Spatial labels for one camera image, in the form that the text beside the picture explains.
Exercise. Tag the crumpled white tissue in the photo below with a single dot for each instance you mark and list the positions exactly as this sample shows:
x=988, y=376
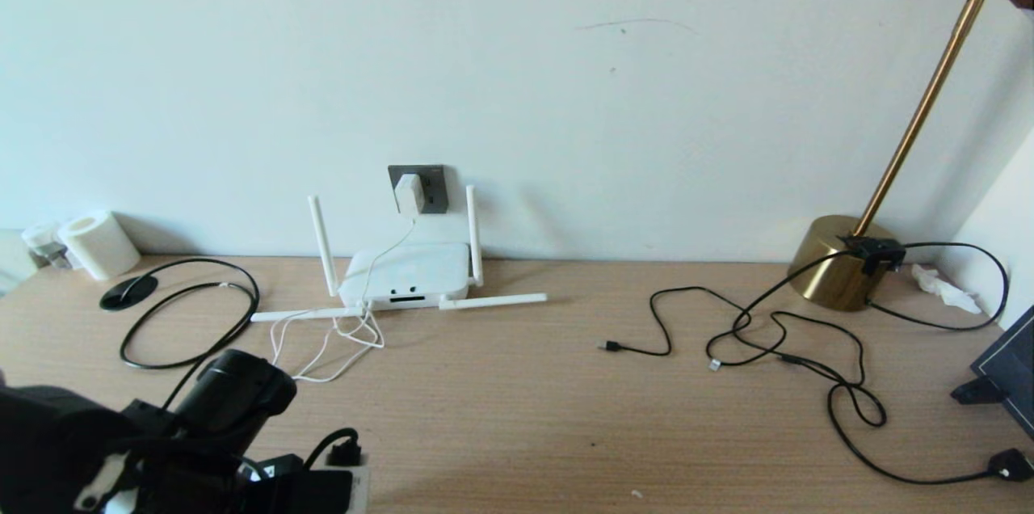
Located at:
x=941, y=288

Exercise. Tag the black oval desk grommet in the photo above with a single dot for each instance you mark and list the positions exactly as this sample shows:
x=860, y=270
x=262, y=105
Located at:
x=128, y=293

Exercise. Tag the white paper roll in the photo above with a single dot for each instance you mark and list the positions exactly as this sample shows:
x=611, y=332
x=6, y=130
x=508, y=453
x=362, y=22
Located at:
x=98, y=246

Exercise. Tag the brass desk lamp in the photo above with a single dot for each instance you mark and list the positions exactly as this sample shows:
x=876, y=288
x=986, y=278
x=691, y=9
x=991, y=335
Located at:
x=840, y=263

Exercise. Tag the white router with four antennas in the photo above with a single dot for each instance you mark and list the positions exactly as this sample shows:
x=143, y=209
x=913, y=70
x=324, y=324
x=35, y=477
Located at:
x=408, y=267

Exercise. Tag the white power adapter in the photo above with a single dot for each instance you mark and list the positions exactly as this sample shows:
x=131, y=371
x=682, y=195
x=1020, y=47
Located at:
x=409, y=192

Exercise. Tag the black inline switch box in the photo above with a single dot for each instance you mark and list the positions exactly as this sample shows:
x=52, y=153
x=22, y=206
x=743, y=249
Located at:
x=872, y=253

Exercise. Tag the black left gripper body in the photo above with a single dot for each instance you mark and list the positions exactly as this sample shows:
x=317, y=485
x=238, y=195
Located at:
x=299, y=494

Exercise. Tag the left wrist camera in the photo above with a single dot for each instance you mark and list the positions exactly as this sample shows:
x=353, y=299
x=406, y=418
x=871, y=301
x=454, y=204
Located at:
x=361, y=494

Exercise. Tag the grey wall socket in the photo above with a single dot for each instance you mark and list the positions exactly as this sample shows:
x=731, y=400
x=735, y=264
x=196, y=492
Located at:
x=436, y=191

